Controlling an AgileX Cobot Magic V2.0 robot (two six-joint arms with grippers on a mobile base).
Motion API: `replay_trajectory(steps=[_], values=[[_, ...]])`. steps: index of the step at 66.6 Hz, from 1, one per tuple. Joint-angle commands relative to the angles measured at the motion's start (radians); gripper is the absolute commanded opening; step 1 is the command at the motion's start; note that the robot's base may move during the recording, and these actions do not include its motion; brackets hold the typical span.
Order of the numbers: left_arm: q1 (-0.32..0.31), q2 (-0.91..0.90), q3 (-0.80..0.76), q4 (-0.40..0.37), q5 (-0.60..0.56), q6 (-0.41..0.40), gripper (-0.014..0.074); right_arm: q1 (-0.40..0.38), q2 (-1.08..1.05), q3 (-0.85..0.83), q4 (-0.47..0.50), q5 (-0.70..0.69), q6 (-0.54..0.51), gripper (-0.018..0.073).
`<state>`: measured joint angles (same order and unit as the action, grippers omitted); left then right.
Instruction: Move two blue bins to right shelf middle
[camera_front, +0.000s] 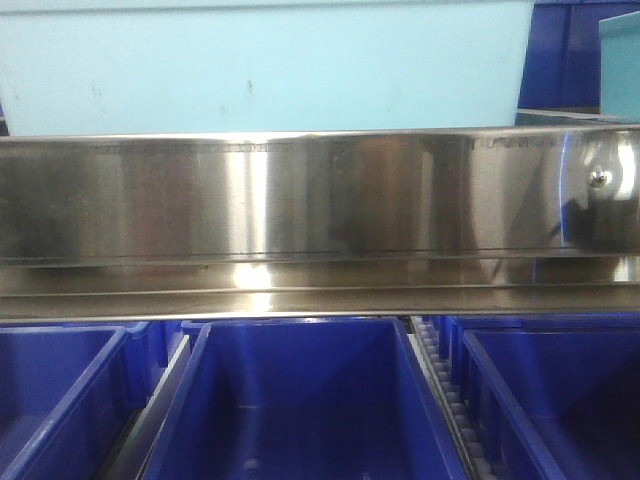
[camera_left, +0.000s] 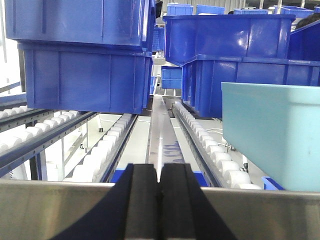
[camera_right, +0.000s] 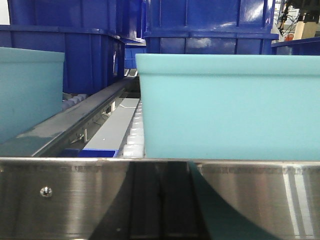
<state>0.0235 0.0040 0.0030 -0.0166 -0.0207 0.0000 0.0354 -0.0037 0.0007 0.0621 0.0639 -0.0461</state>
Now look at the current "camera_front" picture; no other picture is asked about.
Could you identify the light cyan plastic bin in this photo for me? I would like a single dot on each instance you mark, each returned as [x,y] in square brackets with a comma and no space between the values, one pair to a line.
[112,67]

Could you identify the white roller track right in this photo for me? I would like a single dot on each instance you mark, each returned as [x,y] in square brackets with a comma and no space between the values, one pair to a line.
[437,369]

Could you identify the blue bin lower center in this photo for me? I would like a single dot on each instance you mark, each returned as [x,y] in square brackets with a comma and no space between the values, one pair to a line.
[333,399]

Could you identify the blue bin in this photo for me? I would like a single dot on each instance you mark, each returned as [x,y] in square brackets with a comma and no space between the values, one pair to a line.
[333,399]
[67,393]
[563,61]
[549,399]

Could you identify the blue bin lower right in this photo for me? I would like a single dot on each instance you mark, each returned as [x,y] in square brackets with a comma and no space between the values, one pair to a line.
[549,399]

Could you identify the blue bin lower left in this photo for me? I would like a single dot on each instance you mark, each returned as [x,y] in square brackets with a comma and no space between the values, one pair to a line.
[67,393]

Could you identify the blue bin upper right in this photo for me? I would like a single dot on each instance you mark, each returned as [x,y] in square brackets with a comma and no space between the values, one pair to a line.
[563,61]

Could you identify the stainless steel shelf front rail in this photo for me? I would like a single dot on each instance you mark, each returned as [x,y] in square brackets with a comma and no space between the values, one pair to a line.
[492,220]

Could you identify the rail screw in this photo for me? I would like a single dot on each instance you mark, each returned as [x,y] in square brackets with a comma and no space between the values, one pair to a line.
[598,178]

